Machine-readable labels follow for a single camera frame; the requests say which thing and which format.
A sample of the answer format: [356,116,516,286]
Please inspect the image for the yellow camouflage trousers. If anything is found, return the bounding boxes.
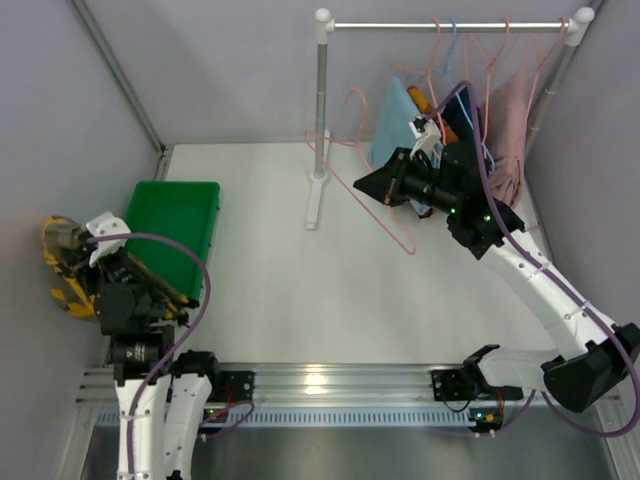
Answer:
[42,216,199,335]

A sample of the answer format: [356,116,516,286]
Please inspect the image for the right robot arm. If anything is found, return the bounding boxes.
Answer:
[354,143,639,413]

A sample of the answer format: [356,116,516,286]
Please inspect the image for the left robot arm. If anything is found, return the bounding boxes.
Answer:
[83,233,219,479]

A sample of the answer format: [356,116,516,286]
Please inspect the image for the light blue trousers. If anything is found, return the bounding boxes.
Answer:
[368,75,434,214]

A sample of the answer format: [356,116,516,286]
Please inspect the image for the orange camouflage trousers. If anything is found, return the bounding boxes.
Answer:
[407,85,459,219]

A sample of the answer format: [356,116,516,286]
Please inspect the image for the navy blue trousers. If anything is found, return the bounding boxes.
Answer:
[441,87,484,147]

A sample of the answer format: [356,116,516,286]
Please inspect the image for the pink trousers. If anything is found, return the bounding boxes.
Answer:
[485,70,529,208]

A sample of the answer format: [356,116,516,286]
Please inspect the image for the green plastic bin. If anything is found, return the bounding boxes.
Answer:
[125,181,221,299]

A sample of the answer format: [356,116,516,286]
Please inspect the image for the white clothes rack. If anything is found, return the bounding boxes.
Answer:
[304,7,596,231]

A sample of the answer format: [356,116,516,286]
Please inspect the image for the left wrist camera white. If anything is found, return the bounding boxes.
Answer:
[85,212,131,268]

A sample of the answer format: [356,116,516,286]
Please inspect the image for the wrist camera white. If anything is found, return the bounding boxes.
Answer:
[408,114,441,157]
[85,212,131,268]

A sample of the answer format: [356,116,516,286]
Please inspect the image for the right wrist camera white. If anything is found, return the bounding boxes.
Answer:
[408,114,441,157]

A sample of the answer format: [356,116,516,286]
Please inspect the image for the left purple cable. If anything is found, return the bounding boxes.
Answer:
[87,232,256,480]

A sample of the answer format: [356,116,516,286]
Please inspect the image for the purple cable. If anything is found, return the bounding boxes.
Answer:
[87,232,256,480]
[424,80,640,439]

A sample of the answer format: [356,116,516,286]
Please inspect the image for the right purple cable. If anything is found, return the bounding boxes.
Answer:
[424,80,640,439]

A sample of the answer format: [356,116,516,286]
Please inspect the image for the blue wire hanger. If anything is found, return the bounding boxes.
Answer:
[435,18,496,174]

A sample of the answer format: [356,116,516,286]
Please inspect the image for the perforated cable duct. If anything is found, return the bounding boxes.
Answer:
[94,405,496,429]

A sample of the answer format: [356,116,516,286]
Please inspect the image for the aluminium mounting rail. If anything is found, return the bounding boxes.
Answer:
[74,362,621,407]

